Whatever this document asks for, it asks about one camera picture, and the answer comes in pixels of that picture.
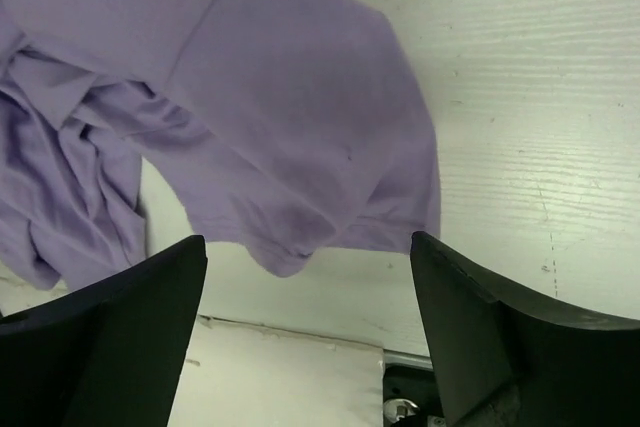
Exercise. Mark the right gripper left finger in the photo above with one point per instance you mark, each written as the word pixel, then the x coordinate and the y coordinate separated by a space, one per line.
pixel 110 354

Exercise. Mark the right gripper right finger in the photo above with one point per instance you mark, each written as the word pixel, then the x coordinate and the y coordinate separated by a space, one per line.
pixel 506 355

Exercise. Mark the purple t shirt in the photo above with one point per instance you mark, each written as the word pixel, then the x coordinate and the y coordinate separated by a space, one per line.
pixel 286 126

